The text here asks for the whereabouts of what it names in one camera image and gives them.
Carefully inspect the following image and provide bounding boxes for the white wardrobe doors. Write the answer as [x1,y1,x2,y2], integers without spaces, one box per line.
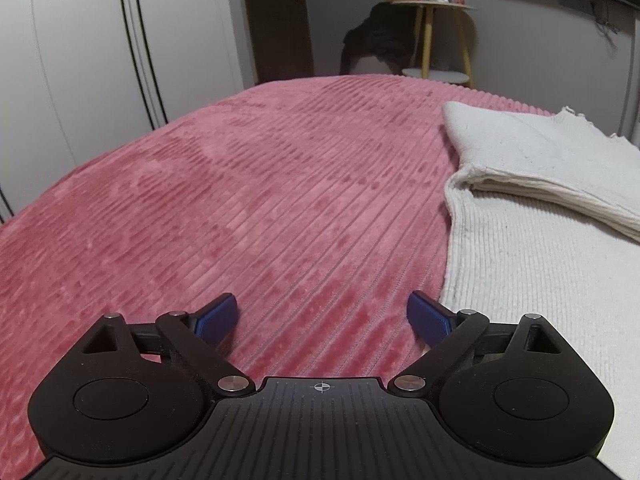
[1,0,253,219]

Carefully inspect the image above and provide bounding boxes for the yellow-legged round side table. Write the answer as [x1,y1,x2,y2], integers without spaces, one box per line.
[389,0,478,90]

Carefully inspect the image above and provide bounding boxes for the pink corduroy bed blanket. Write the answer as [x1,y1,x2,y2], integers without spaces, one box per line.
[1,75,525,479]

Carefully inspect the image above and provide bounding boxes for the white ribbed knit sweater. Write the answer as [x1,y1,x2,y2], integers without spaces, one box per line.
[440,102,639,479]

